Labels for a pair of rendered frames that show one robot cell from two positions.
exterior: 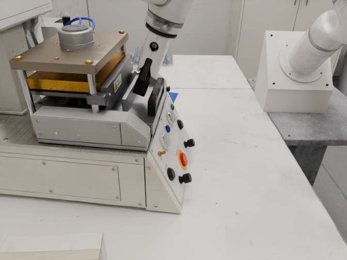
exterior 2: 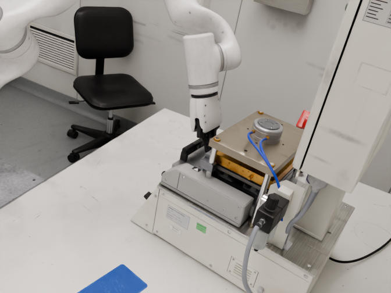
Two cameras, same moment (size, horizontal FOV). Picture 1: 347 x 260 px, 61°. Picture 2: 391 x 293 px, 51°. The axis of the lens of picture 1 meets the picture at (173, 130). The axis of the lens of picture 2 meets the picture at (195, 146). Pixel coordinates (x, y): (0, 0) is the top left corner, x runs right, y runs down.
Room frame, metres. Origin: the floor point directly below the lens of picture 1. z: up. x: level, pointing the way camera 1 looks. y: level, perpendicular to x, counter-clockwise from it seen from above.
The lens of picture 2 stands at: (1.66, 0.45, 1.59)
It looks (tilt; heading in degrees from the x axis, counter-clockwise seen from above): 29 degrees down; 203
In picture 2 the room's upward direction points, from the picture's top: 11 degrees clockwise
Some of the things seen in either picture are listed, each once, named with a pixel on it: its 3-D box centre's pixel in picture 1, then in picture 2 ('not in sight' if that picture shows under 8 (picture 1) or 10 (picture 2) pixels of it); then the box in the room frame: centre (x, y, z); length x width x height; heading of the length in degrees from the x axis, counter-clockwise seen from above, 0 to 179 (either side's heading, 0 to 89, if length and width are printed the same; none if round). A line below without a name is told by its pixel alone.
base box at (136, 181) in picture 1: (96, 136); (236, 218); (0.72, 0.22, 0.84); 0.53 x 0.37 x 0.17; 84
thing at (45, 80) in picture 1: (81, 60); (259, 151); (0.71, 0.23, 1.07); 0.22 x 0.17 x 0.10; 174
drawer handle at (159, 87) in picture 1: (156, 95); (198, 146); (0.68, 0.04, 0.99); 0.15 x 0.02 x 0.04; 174
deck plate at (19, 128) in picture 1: (75, 110); (259, 197); (0.70, 0.27, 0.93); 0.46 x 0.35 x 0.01; 84
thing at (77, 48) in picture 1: (69, 51); (270, 152); (0.72, 0.26, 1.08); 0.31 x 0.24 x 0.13; 174
